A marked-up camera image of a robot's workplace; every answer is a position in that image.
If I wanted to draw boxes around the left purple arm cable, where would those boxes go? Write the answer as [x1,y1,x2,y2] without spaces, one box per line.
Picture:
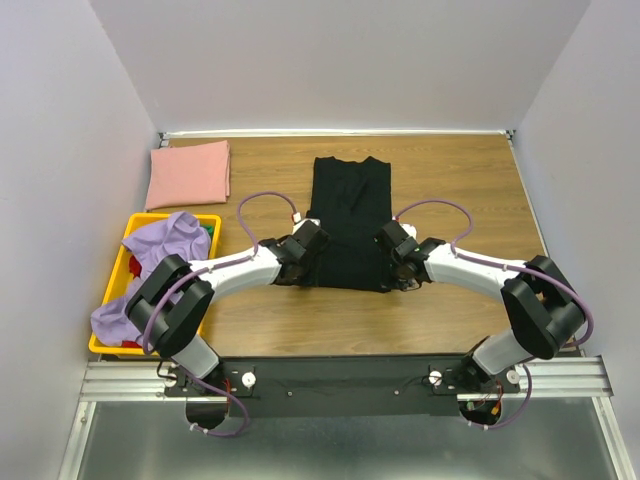
[142,192,301,356]

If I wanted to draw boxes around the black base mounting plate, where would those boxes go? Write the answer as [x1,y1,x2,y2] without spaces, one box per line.
[164,354,520,431]

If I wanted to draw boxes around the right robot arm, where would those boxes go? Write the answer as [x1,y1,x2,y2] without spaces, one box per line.
[374,220,593,392]

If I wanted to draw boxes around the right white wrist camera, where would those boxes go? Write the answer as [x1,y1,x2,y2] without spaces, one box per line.
[395,218,417,239]

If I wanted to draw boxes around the lavender t-shirt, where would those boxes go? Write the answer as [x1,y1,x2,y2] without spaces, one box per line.
[91,211,212,347]

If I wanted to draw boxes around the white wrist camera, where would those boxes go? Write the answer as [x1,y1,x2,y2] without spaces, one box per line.
[395,218,417,239]
[291,212,321,229]

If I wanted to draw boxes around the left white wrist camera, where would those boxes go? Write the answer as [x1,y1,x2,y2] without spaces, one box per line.
[291,212,321,229]

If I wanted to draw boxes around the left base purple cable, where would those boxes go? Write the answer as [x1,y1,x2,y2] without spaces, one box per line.
[188,374,251,439]

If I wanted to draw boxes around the pink folded t-shirt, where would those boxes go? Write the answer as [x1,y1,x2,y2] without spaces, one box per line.
[145,141,231,210]

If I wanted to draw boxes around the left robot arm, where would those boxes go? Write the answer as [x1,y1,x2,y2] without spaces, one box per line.
[125,219,329,395]

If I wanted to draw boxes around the black t-shirt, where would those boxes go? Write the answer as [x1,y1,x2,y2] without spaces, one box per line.
[296,157,392,293]

